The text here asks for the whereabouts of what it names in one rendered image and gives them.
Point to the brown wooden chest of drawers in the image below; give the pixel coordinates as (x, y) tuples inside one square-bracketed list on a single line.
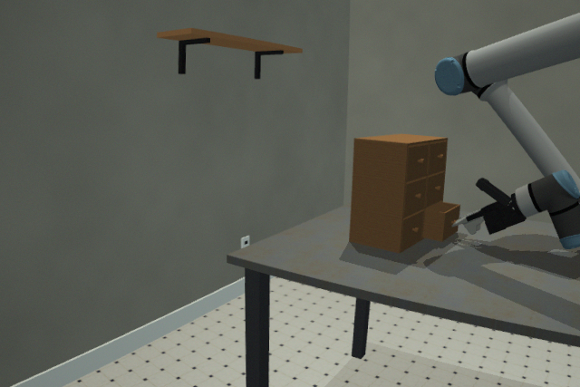
[(378, 189)]

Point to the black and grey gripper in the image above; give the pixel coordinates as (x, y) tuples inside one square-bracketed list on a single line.
[(496, 217)]

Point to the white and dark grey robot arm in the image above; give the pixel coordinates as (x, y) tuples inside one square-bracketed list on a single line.
[(545, 46)]

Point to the brown wooden drawer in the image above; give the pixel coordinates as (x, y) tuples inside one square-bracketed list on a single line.
[(434, 187), (437, 156), (413, 201), (411, 229), (438, 225), (417, 160)]

